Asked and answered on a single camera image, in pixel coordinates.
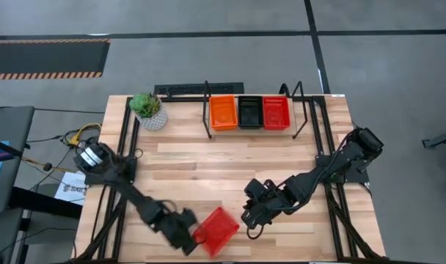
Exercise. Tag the black plastic slotted basket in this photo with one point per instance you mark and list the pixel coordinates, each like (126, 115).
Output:
(250, 113)

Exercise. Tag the orange plastic slotted basket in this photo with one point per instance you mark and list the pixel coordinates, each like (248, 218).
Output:
(223, 113)

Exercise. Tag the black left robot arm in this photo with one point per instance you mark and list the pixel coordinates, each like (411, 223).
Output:
(135, 198)

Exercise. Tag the black rectangular panel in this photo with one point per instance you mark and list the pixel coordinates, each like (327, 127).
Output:
(197, 88)

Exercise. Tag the succulent in patterned pot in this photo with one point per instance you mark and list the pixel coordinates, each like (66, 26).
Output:
(149, 110)

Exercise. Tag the white printed paper sign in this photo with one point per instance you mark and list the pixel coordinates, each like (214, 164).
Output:
(70, 187)

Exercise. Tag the gray side table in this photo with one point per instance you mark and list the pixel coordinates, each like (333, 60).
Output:
(10, 124)

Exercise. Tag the black aluminium table frame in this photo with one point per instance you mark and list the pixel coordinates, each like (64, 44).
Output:
(129, 121)

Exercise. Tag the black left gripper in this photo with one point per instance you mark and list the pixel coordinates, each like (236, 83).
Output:
(173, 227)

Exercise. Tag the black hazard striped floor mat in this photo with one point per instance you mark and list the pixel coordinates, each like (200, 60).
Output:
(43, 56)

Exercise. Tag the red plastic slotted basket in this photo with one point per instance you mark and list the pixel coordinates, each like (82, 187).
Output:
(276, 113)
(217, 231)

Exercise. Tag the gray stand leg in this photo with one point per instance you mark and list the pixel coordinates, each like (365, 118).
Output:
(443, 138)

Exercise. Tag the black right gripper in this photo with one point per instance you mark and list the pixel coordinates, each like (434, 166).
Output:
(267, 199)

